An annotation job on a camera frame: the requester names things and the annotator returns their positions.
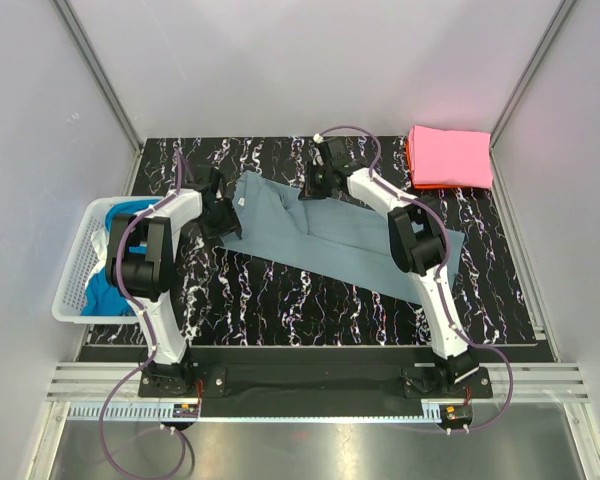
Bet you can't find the grey-blue t shirt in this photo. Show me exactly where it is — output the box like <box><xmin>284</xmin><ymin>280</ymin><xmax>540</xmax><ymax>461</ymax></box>
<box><xmin>218</xmin><ymin>170</ymin><xmax>465</xmax><ymax>304</ymax></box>

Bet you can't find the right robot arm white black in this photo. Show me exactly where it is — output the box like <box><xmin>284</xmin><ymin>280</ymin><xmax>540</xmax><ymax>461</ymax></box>
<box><xmin>299</xmin><ymin>134</ymin><xmax>479</xmax><ymax>396</ymax></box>

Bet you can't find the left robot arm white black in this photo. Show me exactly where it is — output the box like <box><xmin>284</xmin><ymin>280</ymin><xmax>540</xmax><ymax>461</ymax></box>
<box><xmin>105</xmin><ymin>167</ymin><xmax>242</xmax><ymax>395</ymax></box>

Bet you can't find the orange folded t shirt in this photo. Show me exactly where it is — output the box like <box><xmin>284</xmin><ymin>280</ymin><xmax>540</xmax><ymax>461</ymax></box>
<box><xmin>405</xmin><ymin>141</ymin><xmax>461</xmax><ymax>190</ymax></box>

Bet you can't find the white cloth in basket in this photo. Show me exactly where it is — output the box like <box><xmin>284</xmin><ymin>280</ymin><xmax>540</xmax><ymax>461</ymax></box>
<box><xmin>91</xmin><ymin>228</ymin><xmax>109</xmax><ymax>274</ymax></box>

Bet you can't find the pink folded t shirt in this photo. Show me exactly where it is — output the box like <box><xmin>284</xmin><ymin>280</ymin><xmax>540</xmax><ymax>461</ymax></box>
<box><xmin>407</xmin><ymin>125</ymin><xmax>493</xmax><ymax>189</ymax></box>

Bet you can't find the bright blue t shirt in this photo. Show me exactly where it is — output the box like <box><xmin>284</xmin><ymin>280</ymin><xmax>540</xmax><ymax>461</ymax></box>
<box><xmin>81</xmin><ymin>201</ymin><xmax>140</xmax><ymax>317</ymax></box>

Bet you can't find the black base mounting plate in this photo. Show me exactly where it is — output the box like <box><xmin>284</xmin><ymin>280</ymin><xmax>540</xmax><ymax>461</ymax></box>
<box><xmin>139</xmin><ymin>346</ymin><xmax>493</xmax><ymax>412</ymax></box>

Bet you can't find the white plastic laundry basket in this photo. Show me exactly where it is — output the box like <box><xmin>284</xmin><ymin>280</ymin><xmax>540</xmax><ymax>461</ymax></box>
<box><xmin>51</xmin><ymin>196</ymin><xmax>159</xmax><ymax>325</ymax></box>

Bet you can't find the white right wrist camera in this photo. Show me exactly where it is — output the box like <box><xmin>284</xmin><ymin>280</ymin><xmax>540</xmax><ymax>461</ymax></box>
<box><xmin>312</xmin><ymin>133</ymin><xmax>330</xmax><ymax>166</ymax></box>

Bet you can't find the white slotted cable duct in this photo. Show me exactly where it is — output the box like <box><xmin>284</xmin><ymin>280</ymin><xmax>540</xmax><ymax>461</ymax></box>
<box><xmin>68</xmin><ymin>401</ymin><xmax>441</xmax><ymax>424</ymax></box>

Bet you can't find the left aluminium frame post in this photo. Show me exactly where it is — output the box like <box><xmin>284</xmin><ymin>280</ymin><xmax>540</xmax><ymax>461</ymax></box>
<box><xmin>54</xmin><ymin>0</ymin><xmax>145</xmax><ymax>151</ymax></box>

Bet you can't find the aluminium frame post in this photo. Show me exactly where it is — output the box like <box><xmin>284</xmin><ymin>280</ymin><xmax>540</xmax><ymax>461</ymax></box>
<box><xmin>488</xmin><ymin>0</ymin><xmax>581</xmax><ymax>151</ymax></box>
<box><xmin>54</xmin><ymin>0</ymin><xmax>145</xmax><ymax>151</ymax></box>

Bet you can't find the right aluminium frame post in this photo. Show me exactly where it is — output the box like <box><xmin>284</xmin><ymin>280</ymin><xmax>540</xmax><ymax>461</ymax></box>
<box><xmin>488</xmin><ymin>0</ymin><xmax>581</xmax><ymax>151</ymax></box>

